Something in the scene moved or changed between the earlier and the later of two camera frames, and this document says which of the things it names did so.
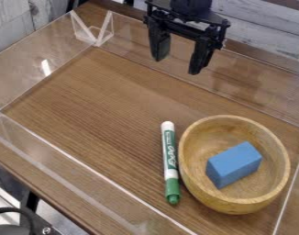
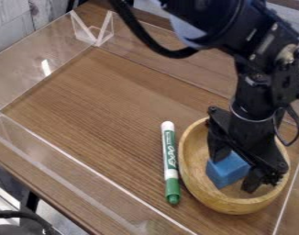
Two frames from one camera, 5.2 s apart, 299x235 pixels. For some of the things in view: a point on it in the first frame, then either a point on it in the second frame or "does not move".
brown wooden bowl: [247, 195] does not move
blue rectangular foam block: [232, 165] does not move
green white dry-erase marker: [172, 194] does not move
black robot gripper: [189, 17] -> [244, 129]
